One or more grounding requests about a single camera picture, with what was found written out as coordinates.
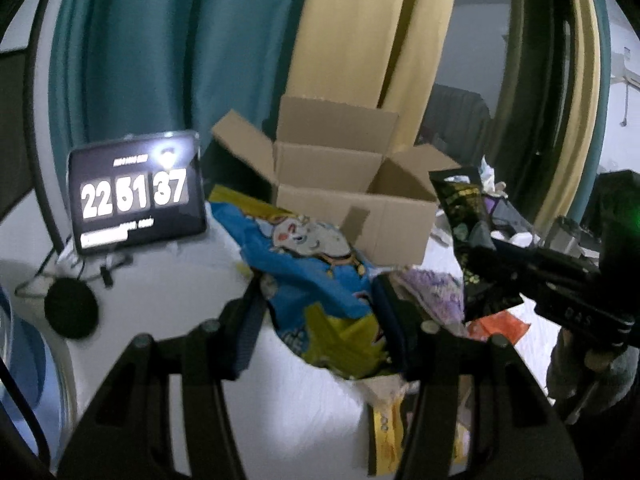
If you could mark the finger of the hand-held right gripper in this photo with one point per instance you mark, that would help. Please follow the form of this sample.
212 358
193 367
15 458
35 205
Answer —
515 275
540 255

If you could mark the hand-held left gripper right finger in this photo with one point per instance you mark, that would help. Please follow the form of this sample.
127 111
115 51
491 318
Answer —
391 320

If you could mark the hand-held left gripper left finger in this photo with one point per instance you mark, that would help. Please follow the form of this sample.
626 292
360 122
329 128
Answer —
250 332

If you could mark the large blue cartoon snack bag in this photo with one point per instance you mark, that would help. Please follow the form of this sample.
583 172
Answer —
300 290

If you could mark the yellow black snack packet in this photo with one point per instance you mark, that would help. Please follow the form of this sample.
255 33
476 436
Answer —
387 435

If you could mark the cardboard box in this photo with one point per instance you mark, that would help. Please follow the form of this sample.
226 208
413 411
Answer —
350 210

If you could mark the person's right forearm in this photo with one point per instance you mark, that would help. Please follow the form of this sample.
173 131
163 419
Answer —
600 380

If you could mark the purple snack packet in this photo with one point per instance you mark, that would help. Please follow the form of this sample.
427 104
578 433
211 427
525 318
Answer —
435 290

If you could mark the orange snack packet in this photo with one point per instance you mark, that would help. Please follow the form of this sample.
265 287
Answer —
495 327

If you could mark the pile of assorted clutter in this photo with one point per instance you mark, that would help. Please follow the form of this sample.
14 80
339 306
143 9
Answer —
505 210

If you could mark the dark cloth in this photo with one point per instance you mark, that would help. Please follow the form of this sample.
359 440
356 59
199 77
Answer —
457 115

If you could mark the yellow curtain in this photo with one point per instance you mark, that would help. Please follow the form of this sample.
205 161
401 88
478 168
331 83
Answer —
370 30
575 85

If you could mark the black tablet clock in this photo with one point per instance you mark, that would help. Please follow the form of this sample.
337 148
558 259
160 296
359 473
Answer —
135 195

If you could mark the black round puck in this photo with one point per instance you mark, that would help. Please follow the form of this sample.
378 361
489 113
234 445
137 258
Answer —
70 307

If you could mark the pale blue round object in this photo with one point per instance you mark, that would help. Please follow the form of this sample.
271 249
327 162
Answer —
30 360

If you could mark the teal curtain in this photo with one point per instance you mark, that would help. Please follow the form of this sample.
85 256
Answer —
165 45

